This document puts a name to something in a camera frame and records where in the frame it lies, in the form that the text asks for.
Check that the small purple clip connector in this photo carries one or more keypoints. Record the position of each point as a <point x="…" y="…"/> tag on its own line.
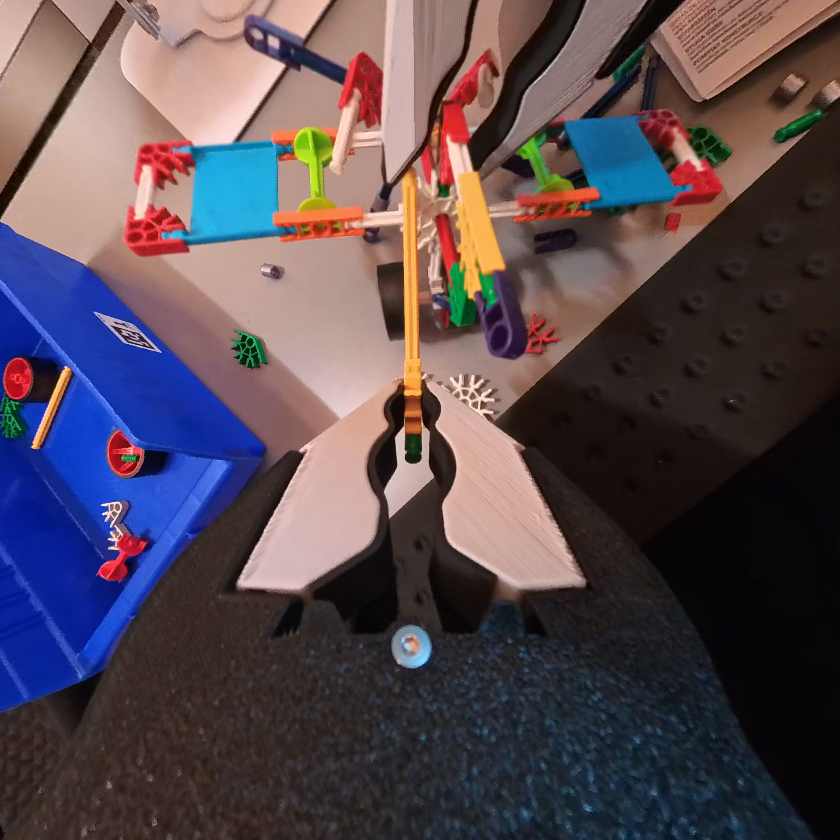
<point x="548" y="241"/>

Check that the large green fan connector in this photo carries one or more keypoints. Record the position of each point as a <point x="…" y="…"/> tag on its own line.
<point x="710" y="145"/>

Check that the orange rod with green tip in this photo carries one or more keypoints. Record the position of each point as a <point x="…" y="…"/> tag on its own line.
<point x="411" y="295"/>

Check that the black wheel with red hub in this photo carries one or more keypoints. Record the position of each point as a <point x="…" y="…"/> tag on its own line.
<point x="19" y="379"/>
<point x="124" y="454"/>

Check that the red fan connector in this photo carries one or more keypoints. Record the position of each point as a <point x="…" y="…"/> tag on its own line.
<point x="543" y="336"/>

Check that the small green fan connector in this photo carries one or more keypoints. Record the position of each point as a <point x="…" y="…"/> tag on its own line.
<point x="249" y="351"/>

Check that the white document stand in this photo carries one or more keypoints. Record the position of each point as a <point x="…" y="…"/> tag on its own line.
<point x="197" y="85"/>

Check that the short green plastic rod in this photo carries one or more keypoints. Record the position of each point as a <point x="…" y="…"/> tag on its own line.
<point x="800" y="126"/>
<point x="630" y="62"/>

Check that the black dotted rubber mat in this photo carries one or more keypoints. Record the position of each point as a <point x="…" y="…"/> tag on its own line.
<point x="689" y="361"/>

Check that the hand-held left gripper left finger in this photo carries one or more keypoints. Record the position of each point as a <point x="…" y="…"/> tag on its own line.
<point x="308" y="518"/>

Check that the colourful construction toy model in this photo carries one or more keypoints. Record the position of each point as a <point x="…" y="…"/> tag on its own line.
<point x="233" y="190"/>

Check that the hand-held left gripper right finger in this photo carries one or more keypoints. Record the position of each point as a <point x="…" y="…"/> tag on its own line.
<point x="518" y="518"/>

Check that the long orange rod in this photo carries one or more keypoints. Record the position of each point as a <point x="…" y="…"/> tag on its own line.
<point x="51" y="408"/>

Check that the white snowflake connector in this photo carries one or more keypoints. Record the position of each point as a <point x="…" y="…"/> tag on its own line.
<point x="474" y="396"/>

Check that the building ideas booklet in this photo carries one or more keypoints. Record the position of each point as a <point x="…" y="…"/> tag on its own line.
<point x="741" y="39"/>

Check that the blue plastic bin with tag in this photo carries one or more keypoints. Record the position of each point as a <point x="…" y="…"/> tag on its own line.
<point x="52" y="558"/>

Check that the red clip connector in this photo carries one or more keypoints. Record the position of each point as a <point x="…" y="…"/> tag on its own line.
<point x="118" y="561"/>

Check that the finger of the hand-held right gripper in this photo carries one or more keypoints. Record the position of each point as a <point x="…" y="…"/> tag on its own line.
<point x="577" y="46"/>
<point x="413" y="65"/>

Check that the dark blue plastic rod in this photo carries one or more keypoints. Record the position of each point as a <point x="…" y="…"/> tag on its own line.
<point x="651" y="79"/>
<point x="613" y="88"/>

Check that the small red clip piece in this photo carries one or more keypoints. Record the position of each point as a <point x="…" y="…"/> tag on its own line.
<point x="670" y="222"/>

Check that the grey white connector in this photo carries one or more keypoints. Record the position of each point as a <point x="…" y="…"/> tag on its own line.
<point x="117" y="510"/>

